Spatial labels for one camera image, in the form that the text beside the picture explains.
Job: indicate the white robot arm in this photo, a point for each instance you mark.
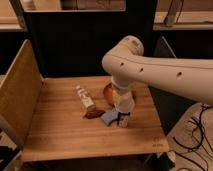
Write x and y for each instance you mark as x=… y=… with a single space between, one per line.
x=189 y=78

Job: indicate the orange plate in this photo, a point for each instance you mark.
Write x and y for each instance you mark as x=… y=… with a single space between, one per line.
x=109 y=95

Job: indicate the white tube bottle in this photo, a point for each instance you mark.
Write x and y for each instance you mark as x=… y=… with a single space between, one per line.
x=85 y=98

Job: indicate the blue cloth piece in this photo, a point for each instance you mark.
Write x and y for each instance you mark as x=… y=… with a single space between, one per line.
x=110 y=116

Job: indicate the dark red object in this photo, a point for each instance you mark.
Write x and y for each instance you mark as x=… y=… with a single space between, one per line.
x=94 y=113

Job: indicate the black back panel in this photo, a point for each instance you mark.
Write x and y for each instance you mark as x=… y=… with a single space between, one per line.
x=70 y=44

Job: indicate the wooden side panel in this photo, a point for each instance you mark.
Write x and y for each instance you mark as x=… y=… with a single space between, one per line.
x=19 y=92

